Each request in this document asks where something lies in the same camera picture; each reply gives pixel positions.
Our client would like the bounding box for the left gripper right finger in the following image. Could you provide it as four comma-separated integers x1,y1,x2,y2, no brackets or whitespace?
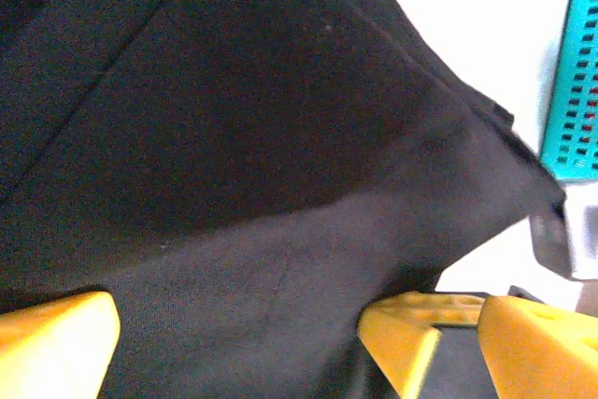
478,295,598,399

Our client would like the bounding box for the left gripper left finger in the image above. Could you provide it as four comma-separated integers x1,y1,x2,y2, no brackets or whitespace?
0,291,121,399

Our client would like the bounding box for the black skirt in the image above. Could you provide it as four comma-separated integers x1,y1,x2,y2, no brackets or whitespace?
0,0,569,399

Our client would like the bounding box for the teal plastic basket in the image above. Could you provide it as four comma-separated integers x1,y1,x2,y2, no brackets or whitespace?
539,0,598,185

